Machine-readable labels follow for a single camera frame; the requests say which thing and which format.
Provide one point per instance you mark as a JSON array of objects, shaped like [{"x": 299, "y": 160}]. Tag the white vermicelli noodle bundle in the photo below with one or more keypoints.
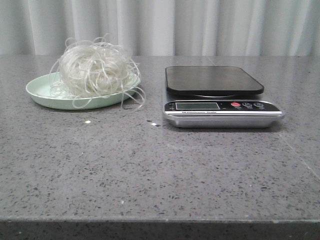
[{"x": 95, "y": 68}]

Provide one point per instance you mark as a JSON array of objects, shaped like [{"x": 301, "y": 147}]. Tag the light green plate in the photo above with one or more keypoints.
[{"x": 39, "y": 90}]

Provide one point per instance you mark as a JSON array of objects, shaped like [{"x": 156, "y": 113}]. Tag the white pleated curtain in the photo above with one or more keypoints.
[{"x": 164, "y": 27}]

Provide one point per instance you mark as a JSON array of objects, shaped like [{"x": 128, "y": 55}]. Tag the silver black kitchen scale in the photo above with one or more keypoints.
[{"x": 215, "y": 97}]

